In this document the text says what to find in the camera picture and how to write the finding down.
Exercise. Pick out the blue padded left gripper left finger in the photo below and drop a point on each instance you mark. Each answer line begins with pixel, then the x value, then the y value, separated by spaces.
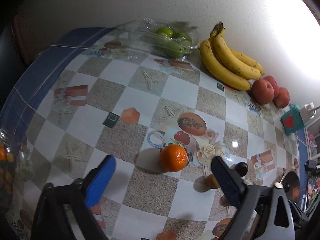
pixel 50 220

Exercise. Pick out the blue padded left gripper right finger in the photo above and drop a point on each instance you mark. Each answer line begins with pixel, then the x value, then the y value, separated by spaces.
pixel 270 204

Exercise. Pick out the dark plum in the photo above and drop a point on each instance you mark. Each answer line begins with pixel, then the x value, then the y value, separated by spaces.
pixel 241 168

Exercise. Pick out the small brown longan fruit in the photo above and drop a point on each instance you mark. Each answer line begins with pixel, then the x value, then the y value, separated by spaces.
pixel 211 182

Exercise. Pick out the orange tangerine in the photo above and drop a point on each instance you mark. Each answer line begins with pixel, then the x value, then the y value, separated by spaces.
pixel 173 158

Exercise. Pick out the round steel bowl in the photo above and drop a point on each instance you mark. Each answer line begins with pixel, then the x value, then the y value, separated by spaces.
pixel 291 184

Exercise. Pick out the black power adapter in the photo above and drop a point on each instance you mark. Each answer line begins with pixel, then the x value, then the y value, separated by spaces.
pixel 310 165

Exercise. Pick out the clear box of kumquats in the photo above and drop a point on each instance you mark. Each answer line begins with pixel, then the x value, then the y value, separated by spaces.
pixel 14 165

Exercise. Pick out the teal toy box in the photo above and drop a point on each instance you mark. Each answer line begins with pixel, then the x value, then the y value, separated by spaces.
pixel 292 120

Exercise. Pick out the red apple right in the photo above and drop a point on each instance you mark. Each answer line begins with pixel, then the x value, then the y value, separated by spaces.
pixel 282 99

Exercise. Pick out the red apple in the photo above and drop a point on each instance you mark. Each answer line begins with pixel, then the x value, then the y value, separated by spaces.
pixel 262 91
pixel 273 83
pixel 282 99

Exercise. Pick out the checkered patterned tablecloth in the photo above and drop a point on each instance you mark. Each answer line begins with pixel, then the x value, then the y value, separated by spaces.
pixel 84 98

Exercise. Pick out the red apple front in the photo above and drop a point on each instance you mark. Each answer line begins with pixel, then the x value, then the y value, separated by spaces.
pixel 262 91

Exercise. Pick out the red apple middle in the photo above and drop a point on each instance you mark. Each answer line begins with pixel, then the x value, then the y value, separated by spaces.
pixel 273 83

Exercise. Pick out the yellow banana bunch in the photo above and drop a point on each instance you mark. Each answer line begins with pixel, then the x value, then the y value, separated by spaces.
pixel 231 67

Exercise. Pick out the clear box of green fruit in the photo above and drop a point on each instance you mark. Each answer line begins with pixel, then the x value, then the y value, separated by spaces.
pixel 171 40

